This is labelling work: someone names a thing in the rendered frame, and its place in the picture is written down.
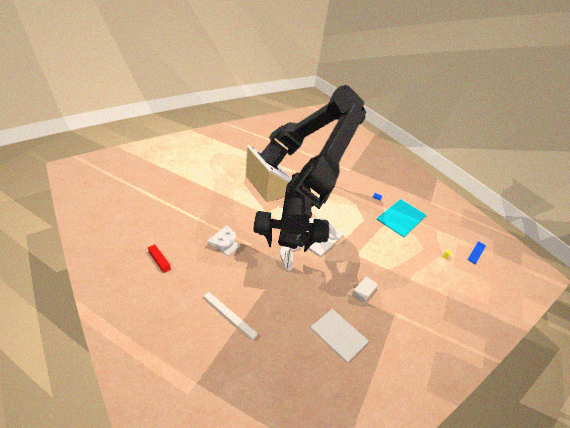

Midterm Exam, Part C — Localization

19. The small white rectangular block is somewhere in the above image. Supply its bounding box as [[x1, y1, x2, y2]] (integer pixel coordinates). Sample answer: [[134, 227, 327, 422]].
[[352, 276, 378, 302]]

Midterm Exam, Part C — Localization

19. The white flat bar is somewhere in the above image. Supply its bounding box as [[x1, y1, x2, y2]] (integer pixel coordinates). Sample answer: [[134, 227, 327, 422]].
[[204, 292, 258, 340]]

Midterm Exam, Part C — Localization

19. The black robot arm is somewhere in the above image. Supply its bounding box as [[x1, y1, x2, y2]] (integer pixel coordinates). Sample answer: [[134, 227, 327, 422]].
[[257, 85, 366, 249]]

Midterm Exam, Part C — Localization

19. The cyan flat square plate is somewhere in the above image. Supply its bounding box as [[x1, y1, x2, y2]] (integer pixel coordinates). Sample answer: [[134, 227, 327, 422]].
[[376, 199, 427, 237]]

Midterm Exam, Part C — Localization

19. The red rectangular block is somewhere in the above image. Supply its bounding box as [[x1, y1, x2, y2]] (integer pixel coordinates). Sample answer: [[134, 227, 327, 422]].
[[148, 244, 171, 273]]

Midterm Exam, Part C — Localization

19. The blue flat rectangular block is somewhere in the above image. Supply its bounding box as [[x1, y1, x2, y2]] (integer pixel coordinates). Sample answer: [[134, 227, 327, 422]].
[[467, 241, 486, 264]]

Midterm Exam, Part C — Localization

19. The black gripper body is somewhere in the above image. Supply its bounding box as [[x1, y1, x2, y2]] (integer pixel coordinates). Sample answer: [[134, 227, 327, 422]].
[[253, 211, 330, 243]]

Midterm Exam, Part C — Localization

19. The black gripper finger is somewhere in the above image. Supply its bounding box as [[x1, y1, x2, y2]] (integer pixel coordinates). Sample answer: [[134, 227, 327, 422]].
[[259, 228, 272, 248], [304, 232, 322, 252]]

